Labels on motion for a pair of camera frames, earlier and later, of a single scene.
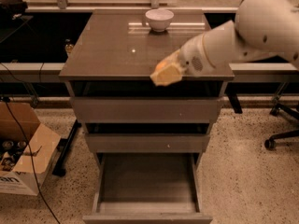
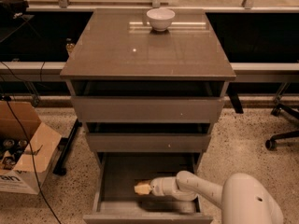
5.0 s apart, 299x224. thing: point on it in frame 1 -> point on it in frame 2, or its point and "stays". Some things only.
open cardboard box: (21, 163) stays
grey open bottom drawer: (148, 188) stays
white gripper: (192, 56) -> (158, 186)
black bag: (11, 7) stays
